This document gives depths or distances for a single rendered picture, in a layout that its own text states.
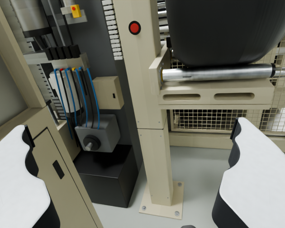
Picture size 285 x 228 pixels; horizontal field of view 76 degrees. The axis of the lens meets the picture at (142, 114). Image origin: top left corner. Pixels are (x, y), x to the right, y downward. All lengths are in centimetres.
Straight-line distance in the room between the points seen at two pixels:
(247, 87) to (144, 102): 39
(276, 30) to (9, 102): 70
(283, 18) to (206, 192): 111
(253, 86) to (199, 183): 92
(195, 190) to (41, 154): 104
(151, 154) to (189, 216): 49
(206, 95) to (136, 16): 36
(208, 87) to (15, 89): 58
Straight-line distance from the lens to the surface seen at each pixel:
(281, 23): 55
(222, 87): 65
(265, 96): 68
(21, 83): 64
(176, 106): 67
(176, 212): 128
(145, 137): 91
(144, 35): 71
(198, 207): 133
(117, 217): 134
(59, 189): 73
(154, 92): 64
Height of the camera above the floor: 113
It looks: 31 degrees down
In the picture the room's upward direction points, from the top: 9 degrees counter-clockwise
